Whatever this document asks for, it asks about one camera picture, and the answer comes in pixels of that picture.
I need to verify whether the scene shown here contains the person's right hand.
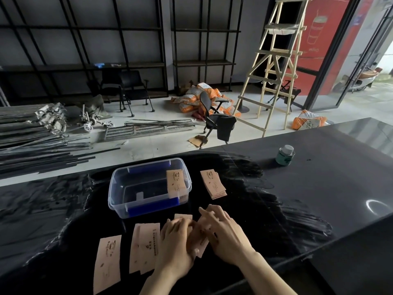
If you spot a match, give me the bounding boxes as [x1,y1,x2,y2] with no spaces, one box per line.
[199,204,257,266]

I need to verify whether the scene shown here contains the person's left hand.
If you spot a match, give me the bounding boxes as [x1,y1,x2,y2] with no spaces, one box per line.
[154,217,197,278]

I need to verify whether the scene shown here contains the person's left forearm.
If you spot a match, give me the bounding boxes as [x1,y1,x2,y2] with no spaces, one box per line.
[140,269,186,295]

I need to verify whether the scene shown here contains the person's right forearm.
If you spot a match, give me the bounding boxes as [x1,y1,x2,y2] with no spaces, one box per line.
[236,250,298,295]

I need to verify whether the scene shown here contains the stack of kraft sleeves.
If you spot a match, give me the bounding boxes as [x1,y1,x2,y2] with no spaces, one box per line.
[200,169,228,201]

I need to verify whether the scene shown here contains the brown cardboard piece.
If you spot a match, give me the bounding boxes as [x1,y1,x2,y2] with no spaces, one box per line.
[188,135,207,148]

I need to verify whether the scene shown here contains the green bottle white cap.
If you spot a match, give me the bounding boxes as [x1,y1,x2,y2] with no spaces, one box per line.
[275,145,296,167]

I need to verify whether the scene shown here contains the black office chair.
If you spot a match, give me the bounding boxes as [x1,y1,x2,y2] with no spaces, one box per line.
[198,90,237,150]

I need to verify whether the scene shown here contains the pile of orange white bags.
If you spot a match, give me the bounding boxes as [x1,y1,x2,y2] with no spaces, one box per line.
[170,82,236,121]

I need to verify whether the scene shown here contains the orange white sack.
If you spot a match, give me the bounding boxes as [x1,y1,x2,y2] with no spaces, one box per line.
[291,109,331,131]

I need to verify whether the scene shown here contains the caster wheel assembly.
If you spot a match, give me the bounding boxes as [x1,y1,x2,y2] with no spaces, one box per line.
[80,104,114,133]

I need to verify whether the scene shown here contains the small black step ladder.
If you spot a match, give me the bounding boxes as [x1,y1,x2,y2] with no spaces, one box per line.
[265,79,303,113]

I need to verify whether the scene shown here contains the black folding chair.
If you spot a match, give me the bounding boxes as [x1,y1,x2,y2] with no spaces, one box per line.
[118,69,156,118]
[87,68,124,113]

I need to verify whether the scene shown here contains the narrow black metal shelving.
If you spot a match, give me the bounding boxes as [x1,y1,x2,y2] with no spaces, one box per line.
[170,0,245,93]

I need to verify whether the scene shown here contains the pile of metal bars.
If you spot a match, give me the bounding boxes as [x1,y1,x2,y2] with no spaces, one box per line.
[0,102,122,179]

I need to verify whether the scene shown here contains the wooden step ladder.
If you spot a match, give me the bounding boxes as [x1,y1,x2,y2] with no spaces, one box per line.
[232,0,311,138]

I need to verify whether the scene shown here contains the black framed glass door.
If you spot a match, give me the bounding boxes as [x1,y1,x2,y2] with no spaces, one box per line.
[303,0,393,113]

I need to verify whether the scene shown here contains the wide black metal shelving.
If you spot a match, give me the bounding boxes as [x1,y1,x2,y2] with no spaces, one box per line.
[0,0,169,104]

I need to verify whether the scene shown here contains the parked scooter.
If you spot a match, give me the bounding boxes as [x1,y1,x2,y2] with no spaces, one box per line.
[349,66,383,93]

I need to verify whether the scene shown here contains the red poster panel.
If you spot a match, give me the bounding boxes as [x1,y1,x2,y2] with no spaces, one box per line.
[293,0,352,96]

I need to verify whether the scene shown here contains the clear plastic box blue handles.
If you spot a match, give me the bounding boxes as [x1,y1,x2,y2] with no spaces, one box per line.
[108,158,193,219]

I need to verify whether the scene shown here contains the metal grid frame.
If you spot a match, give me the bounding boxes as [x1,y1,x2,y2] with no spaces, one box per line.
[103,119,205,142]

